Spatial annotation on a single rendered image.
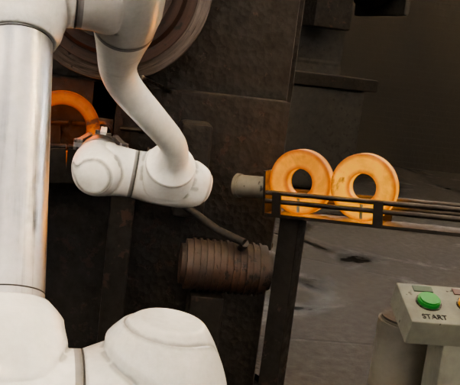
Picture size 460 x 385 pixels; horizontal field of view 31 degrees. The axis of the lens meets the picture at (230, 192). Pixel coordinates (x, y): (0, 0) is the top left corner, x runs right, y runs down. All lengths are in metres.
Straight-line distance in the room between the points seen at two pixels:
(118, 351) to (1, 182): 0.26
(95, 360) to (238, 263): 1.00
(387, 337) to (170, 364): 0.74
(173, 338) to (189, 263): 0.98
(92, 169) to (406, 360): 0.71
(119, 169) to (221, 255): 0.40
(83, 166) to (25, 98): 0.56
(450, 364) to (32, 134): 0.82
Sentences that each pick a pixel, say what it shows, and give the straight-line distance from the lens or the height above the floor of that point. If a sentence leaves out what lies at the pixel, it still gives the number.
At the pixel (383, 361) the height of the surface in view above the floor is 0.44.
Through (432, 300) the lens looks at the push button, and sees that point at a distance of 1.47.
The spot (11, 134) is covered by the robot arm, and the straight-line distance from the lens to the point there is 1.09.
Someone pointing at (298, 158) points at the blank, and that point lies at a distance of 1.92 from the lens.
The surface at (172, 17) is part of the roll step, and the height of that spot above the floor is 1.05.
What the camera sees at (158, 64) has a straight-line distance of 2.02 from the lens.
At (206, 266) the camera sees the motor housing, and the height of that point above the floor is 0.48.
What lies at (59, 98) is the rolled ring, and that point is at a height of 0.82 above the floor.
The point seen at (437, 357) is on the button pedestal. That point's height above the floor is 0.51.
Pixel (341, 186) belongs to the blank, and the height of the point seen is 0.72.
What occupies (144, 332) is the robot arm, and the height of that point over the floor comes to 0.66.
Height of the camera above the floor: 0.99
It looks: 10 degrees down
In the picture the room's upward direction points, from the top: 7 degrees clockwise
